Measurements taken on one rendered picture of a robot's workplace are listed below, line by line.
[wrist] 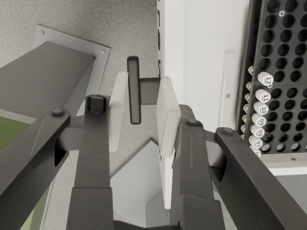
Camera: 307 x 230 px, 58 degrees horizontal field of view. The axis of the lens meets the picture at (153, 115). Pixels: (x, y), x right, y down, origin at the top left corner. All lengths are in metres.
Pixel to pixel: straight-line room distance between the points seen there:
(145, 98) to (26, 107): 0.41
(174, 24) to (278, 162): 0.24
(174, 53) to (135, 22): 0.93
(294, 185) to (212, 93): 0.45
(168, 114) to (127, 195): 1.36
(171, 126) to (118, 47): 1.06
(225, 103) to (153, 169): 1.06
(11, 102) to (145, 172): 0.89
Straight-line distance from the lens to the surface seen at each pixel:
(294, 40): 0.32
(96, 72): 1.22
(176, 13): 0.25
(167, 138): 0.16
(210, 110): 0.39
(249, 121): 0.34
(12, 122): 0.50
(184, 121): 0.15
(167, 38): 0.26
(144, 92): 0.29
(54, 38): 1.23
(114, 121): 0.15
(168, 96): 0.17
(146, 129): 1.33
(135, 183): 1.46
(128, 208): 1.56
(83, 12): 1.20
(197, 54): 0.36
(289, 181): 0.79
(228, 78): 0.36
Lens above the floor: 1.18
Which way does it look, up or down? 65 degrees down
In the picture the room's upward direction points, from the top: 173 degrees clockwise
